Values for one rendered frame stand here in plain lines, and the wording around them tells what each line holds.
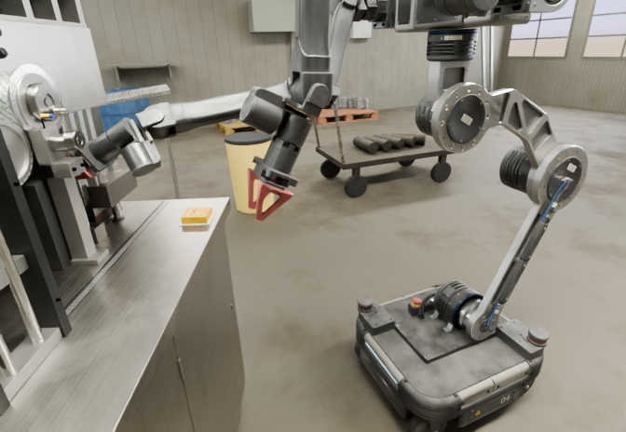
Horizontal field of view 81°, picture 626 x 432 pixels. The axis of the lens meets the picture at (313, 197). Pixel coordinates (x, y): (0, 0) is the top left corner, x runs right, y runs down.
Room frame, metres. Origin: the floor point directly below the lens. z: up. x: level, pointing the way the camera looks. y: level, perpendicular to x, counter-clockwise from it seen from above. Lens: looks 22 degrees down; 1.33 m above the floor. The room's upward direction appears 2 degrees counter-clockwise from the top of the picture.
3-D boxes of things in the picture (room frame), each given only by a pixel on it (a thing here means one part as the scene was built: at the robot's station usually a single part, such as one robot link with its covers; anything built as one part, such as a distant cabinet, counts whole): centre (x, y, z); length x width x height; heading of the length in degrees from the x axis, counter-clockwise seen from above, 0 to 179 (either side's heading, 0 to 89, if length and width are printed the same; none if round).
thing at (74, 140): (0.73, 0.48, 1.18); 0.04 x 0.02 x 0.04; 1
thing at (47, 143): (0.73, 0.52, 1.05); 0.06 x 0.05 x 0.31; 91
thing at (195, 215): (0.93, 0.33, 0.91); 0.07 x 0.07 x 0.02; 1
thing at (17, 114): (0.77, 0.55, 1.25); 0.15 x 0.01 x 0.15; 1
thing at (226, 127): (6.76, 1.05, 0.18); 1.26 x 0.90 x 0.35; 112
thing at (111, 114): (5.86, 2.87, 0.42); 1.19 x 0.70 x 0.84; 22
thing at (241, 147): (3.11, 0.54, 0.33); 0.41 x 0.41 x 0.65
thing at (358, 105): (7.45, -0.62, 0.19); 1.29 x 0.90 x 0.37; 112
